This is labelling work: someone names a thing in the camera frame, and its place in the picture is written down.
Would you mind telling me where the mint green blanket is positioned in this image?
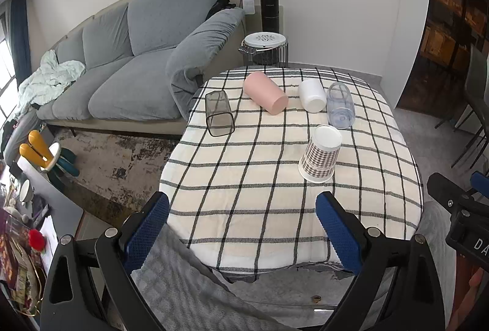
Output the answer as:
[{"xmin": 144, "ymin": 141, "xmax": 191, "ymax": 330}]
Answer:
[{"xmin": 17, "ymin": 49, "xmax": 86, "ymax": 114}]

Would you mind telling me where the grey dining chair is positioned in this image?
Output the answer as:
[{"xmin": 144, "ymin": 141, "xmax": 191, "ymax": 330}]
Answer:
[{"xmin": 435, "ymin": 44, "xmax": 489, "ymax": 169}]

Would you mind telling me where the grey fluffy blanket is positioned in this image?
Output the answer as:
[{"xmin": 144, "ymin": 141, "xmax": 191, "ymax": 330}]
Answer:
[{"xmin": 132, "ymin": 201, "xmax": 463, "ymax": 331}]

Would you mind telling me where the yellow eared kids stool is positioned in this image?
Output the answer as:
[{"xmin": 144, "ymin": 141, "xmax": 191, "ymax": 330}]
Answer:
[{"xmin": 19, "ymin": 130, "xmax": 80, "ymax": 186}]

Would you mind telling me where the red flower ornament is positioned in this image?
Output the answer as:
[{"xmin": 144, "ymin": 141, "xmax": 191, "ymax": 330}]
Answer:
[{"xmin": 28, "ymin": 229, "xmax": 46, "ymax": 251}]

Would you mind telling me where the plaid paper cup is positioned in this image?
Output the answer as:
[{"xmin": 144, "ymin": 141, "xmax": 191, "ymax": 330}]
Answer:
[{"xmin": 298, "ymin": 125, "xmax": 342, "ymax": 184}]

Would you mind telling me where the grey fabric sofa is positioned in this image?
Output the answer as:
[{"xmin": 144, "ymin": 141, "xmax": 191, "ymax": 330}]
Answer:
[{"xmin": 36, "ymin": 0, "xmax": 252, "ymax": 137}]

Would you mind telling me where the black bag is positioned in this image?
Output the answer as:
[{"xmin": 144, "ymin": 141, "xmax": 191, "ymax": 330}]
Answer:
[{"xmin": 205, "ymin": 0, "xmax": 237, "ymax": 21}]

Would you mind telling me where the pink plastic cup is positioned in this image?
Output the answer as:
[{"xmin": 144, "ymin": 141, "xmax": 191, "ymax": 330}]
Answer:
[{"xmin": 242, "ymin": 71, "xmax": 289, "ymax": 116}]

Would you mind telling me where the brown patterned rug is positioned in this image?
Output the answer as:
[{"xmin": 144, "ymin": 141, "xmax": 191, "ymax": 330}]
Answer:
[{"xmin": 51, "ymin": 127, "xmax": 185, "ymax": 226}]

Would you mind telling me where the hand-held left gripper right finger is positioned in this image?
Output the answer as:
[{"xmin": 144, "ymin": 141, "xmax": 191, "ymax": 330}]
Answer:
[{"xmin": 315, "ymin": 191, "xmax": 457, "ymax": 331}]

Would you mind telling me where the white plastic cup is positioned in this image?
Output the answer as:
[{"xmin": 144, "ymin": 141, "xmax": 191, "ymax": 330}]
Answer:
[{"xmin": 298, "ymin": 79, "xmax": 328, "ymax": 113}]

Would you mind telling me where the pile of grey clothes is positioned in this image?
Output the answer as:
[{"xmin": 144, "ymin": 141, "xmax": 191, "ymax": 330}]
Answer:
[{"xmin": 0, "ymin": 108, "xmax": 41, "ymax": 165}]

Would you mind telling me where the colourful printed box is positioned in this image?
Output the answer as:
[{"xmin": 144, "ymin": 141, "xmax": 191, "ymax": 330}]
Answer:
[{"xmin": 0, "ymin": 207, "xmax": 48, "ymax": 316}]

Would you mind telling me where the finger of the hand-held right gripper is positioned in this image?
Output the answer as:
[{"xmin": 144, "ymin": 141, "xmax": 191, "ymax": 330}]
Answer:
[
  {"xmin": 471, "ymin": 171, "xmax": 489, "ymax": 199},
  {"xmin": 427, "ymin": 172, "xmax": 474, "ymax": 212}
]

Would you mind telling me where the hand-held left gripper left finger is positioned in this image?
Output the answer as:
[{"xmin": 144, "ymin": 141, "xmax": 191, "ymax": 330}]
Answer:
[{"xmin": 40, "ymin": 191, "xmax": 171, "ymax": 331}]

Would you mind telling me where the checked cream tablecloth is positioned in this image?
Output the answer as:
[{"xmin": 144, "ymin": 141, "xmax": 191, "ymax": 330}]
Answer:
[{"xmin": 159, "ymin": 67, "xmax": 424, "ymax": 284}]

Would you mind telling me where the clear bluish plastic cup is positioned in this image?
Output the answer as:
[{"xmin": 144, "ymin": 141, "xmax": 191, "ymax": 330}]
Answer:
[{"xmin": 326, "ymin": 82, "xmax": 357, "ymax": 130}]

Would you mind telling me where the white bowl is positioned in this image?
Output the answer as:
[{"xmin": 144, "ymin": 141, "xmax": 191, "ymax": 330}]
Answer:
[{"xmin": 18, "ymin": 179, "xmax": 33, "ymax": 206}]

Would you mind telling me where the wire basket with white lid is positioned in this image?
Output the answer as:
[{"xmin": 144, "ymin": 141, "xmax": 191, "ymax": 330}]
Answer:
[{"xmin": 238, "ymin": 31, "xmax": 289, "ymax": 68}]

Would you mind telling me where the grey side desk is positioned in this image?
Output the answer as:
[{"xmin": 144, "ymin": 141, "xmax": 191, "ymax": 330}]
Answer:
[{"xmin": 15, "ymin": 155, "xmax": 85, "ymax": 278}]

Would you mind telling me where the person's right hand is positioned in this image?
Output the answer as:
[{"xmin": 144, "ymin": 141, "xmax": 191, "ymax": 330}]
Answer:
[{"xmin": 448, "ymin": 265, "xmax": 489, "ymax": 331}]

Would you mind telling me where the grey transparent square cup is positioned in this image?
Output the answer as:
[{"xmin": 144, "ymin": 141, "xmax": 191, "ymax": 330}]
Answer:
[{"xmin": 205, "ymin": 90, "xmax": 235, "ymax": 138}]

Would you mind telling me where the dark wooden shelf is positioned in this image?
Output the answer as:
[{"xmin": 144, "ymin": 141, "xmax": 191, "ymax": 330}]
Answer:
[{"xmin": 395, "ymin": 0, "xmax": 489, "ymax": 114}]

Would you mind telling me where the blue curtain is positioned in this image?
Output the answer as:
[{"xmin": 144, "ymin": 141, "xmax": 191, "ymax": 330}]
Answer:
[{"xmin": 9, "ymin": 0, "xmax": 33, "ymax": 81}]

